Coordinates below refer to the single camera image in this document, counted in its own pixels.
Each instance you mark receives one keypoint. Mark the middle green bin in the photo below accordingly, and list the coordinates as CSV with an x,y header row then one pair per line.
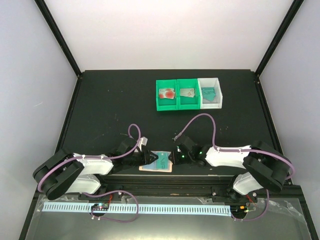
x,y
186,103

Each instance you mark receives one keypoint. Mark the white slotted cable duct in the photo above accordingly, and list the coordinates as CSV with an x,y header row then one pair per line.
x,y
155,209

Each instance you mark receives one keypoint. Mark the grey patterned card in bin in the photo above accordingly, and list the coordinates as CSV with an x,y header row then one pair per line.
x,y
187,92

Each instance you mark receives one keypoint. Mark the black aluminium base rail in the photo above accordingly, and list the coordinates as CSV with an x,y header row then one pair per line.
x,y
164,185

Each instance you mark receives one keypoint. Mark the right small circuit board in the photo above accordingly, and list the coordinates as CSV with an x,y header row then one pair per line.
x,y
239,209

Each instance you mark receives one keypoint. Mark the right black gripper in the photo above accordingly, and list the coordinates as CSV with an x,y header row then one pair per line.
x,y
175,159

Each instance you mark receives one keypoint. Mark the right black frame post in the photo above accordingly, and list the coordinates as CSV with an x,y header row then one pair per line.
x,y
283,27

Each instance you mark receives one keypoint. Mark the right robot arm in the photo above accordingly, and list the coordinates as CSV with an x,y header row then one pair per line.
x,y
265,167

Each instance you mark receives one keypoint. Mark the green bin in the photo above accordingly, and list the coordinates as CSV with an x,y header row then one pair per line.
x,y
186,103
166,104

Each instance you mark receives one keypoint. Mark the small circuit board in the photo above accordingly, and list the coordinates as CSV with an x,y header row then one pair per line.
x,y
99,207
239,209

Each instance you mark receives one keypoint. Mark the left small circuit board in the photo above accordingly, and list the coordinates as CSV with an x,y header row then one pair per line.
x,y
99,207

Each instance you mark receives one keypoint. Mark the left black frame post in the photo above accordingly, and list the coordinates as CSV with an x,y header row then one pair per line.
x,y
48,17

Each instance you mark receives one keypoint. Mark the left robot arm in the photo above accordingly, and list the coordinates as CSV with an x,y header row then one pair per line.
x,y
67,172

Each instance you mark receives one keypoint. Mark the beige card holder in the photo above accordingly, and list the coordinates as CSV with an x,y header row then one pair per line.
x,y
155,168

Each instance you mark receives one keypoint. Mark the black frame post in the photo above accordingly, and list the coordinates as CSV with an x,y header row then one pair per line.
x,y
283,27
48,17

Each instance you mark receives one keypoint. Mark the left green bin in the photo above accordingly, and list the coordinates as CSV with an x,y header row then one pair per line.
x,y
166,104

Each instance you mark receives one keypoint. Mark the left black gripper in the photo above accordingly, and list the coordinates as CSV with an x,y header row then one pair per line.
x,y
146,159

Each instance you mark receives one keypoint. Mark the white bin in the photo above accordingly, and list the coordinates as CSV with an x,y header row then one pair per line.
x,y
218,101

